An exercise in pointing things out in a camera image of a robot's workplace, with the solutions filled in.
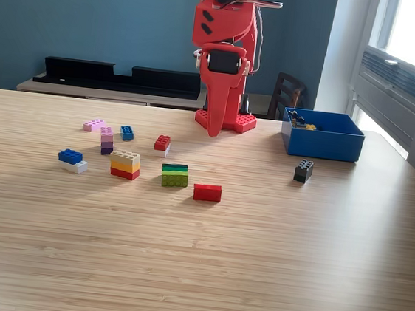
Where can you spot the pink purple brick stack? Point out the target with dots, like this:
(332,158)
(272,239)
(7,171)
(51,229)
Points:
(106,143)

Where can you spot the tan yellow red brick stack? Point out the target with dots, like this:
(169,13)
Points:
(124,165)

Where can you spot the blue plastic bin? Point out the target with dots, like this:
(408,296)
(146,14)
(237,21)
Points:
(323,145)

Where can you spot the dark wooden chair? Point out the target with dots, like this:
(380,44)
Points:
(284,93)

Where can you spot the yellow toy digger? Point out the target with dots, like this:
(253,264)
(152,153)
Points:
(300,123)

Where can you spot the blue and white brick stack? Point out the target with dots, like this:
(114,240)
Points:
(71,160)

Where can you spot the small blue brick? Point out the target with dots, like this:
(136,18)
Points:
(127,133)

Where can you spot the black brick stack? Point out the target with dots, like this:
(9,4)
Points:
(303,172)

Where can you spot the grey radiator unit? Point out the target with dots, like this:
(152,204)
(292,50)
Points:
(388,93)

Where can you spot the red and white brick stack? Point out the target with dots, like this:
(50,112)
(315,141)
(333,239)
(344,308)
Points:
(162,143)

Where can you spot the green brick stack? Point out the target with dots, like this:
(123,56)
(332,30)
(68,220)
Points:
(174,178)

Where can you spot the long red brick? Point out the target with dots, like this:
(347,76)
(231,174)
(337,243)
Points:
(207,193)

